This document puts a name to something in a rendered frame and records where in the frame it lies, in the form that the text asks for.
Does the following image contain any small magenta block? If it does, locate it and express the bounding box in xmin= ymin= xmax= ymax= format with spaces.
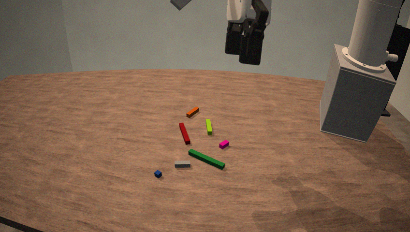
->
xmin=219 ymin=140 xmax=229 ymax=149

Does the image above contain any small blue cube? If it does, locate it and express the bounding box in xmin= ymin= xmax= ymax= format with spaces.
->
xmin=154 ymin=170 xmax=162 ymax=178

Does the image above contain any red rod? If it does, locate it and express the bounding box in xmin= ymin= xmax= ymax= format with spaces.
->
xmin=179 ymin=123 xmax=190 ymax=145

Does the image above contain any orange rod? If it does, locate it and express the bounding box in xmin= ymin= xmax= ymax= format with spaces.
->
xmin=186 ymin=107 xmax=199 ymax=118

